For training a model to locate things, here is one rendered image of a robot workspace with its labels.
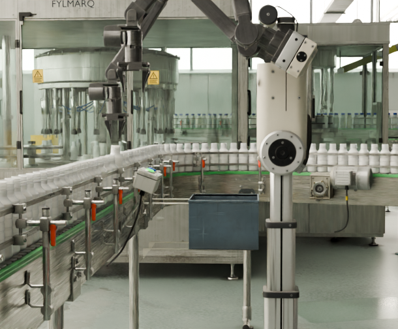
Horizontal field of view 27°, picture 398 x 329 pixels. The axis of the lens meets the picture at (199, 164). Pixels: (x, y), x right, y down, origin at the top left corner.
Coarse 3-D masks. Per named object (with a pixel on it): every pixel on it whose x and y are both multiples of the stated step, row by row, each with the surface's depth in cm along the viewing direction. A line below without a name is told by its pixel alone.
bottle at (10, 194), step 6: (0, 180) 182; (6, 180) 183; (12, 180) 181; (12, 186) 181; (12, 192) 181; (12, 198) 180; (18, 216) 181; (18, 228) 181; (18, 246) 181; (18, 252) 182
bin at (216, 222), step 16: (192, 208) 361; (208, 208) 360; (224, 208) 360; (240, 208) 359; (256, 208) 359; (192, 224) 361; (208, 224) 360; (224, 224) 360; (240, 224) 360; (256, 224) 359; (192, 240) 361; (208, 240) 361; (224, 240) 360; (240, 240) 360; (256, 240) 359; (144, 256) 368
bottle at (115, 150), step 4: (112, 148) 321; (116, 148) 321; (112, 152) 321; (116, 152) 321; (116, 156) 320; (120, 156) 321; (116, 160) 320; (120, 160) 321; (116, 164) 320; (120, 164) 321
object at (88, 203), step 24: (120, 168) 310; (120, 192) 265; (48, 216) 176; (24, 240) 176; (48, 240) 176; (72, 240) 223; (48, 264) 176; (72, 264) 223; (48, 288) 176; (48, 312) 177
